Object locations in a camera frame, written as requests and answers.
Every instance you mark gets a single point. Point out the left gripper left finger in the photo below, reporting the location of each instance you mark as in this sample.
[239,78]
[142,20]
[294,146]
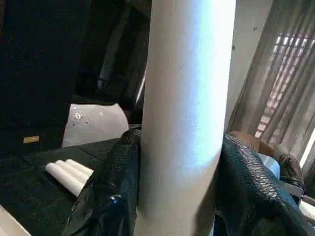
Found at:
[110,196]

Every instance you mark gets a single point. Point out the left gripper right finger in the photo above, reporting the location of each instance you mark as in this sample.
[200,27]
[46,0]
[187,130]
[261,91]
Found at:
[246,184]

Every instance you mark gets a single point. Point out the black work mat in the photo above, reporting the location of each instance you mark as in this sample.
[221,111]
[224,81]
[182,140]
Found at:
[24,196]

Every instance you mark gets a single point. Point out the white plastic table top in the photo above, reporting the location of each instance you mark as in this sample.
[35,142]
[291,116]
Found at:
[7,226]

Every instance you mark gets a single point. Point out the sheer window curtain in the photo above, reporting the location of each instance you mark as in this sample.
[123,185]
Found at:
[283,73]

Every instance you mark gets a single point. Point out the black box with gold label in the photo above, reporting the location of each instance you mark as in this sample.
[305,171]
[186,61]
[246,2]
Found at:
[37,73]

